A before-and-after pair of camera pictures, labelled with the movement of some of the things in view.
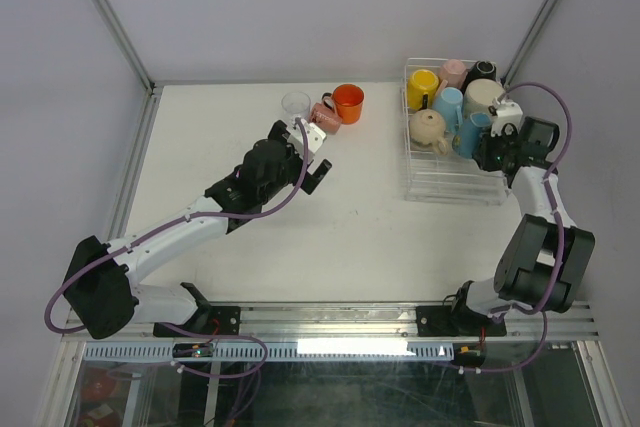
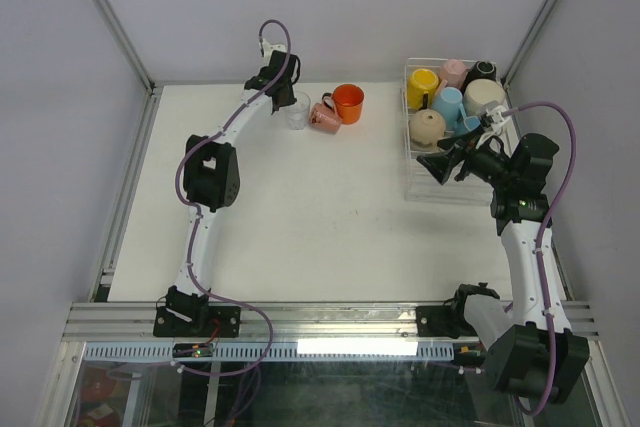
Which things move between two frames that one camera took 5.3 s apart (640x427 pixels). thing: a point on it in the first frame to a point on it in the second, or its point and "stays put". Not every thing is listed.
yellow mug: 422,82 stays put
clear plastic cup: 296,104 stays put
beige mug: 428,127 stays put
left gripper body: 295,169 to 291,97
